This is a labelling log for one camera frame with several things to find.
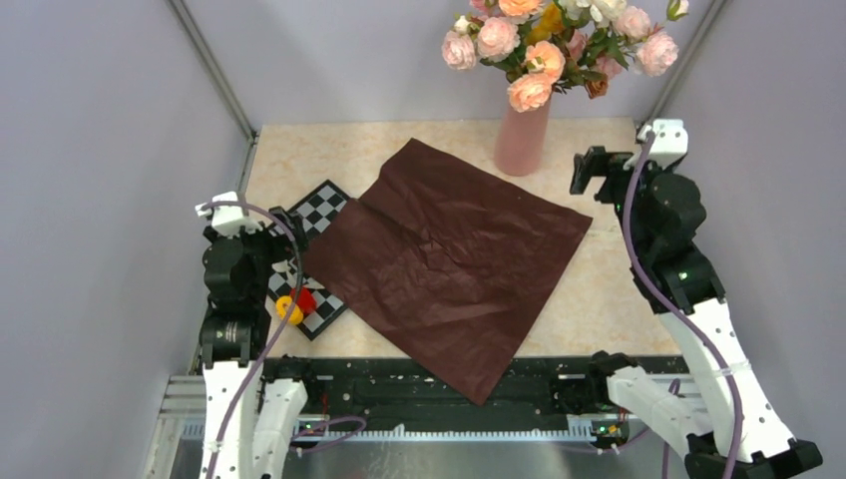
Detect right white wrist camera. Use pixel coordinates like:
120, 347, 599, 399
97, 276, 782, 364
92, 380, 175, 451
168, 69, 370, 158
623, 119, 688, 171

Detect dark red wrapping paper sheet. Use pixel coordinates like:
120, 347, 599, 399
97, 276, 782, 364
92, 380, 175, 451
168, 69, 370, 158
307, 139, 592, 405

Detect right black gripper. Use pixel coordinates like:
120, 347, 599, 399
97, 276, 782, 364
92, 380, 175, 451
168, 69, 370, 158
571, 145, 675, 256

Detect white cream rose stem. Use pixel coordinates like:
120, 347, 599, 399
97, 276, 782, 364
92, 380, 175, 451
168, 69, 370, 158
557, 0, 628, 28

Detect peach pink rose stem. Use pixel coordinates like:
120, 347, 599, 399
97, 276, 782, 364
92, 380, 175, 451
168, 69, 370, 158
507, 41, 567, 113

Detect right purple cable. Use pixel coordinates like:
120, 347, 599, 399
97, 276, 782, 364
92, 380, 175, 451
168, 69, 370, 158
621, 132, 745, 479

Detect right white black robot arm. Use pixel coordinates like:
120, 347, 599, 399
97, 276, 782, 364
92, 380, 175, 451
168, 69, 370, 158
570, 147, 823, 478

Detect artificial roses in vase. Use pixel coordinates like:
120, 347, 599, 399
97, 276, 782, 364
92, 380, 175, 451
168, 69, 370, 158
440, 0, 626, 101

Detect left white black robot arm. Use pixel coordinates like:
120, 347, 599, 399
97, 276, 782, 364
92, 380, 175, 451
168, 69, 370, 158
197, 200, 307, 478

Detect red paper flower bouquet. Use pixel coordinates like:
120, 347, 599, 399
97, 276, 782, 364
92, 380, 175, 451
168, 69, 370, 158
497, 0, 545, 19

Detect red toy block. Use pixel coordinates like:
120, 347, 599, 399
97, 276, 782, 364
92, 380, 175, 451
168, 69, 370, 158
291, 287, 317, 317

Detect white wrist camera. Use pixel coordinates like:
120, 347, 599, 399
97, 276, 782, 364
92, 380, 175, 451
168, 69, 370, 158
195, 191, 262, 238
623, 119, 688, 171

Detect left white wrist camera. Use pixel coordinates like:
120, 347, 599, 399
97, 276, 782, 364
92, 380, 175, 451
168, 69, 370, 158
195, 191, 262, 238

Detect pale pink rose stem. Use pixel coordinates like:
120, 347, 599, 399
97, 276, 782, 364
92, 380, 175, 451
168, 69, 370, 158
614, 6, 679, 77

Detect yellow toy block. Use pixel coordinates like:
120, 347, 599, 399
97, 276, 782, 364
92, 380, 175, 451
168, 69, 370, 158
275, 295, 304, 325

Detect pink ceramic vase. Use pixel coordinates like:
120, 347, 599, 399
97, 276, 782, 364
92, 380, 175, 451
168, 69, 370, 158
494, 100, 552, 177

